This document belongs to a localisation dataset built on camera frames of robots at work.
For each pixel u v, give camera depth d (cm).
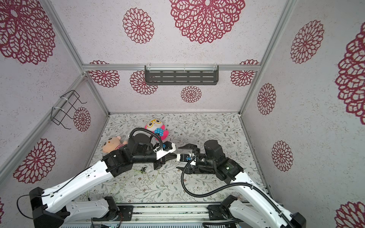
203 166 59
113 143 92
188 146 63
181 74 93
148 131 46
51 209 39
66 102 78
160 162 56
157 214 75
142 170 88
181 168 63
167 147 53
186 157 54
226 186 47
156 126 103
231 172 50
